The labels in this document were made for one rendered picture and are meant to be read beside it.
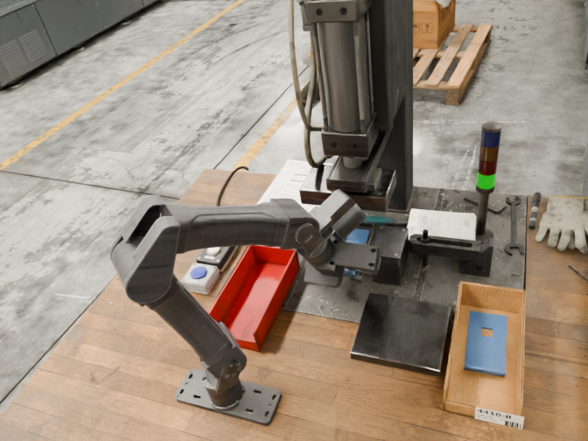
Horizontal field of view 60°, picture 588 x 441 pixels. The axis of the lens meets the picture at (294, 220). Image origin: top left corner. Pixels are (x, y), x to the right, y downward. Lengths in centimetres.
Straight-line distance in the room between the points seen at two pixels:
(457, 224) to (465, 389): 41
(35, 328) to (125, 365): 167
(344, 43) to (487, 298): 57
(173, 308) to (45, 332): 199
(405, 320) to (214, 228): 49
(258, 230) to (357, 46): 34
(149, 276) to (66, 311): 209
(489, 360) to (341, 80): 57
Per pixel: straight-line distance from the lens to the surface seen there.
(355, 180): 98
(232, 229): 75
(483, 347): 105
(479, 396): 99
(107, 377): 116
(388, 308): 109
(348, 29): 87
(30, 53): 611
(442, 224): 123
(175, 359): 112
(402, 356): 101
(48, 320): 280
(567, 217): 134
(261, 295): 117
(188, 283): 122
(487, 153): 113
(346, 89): 91
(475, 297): 110
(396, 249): 111
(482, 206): 122
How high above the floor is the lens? 174
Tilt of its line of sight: 38 degrees down
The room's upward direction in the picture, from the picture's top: 11 degrees counter-clockwise
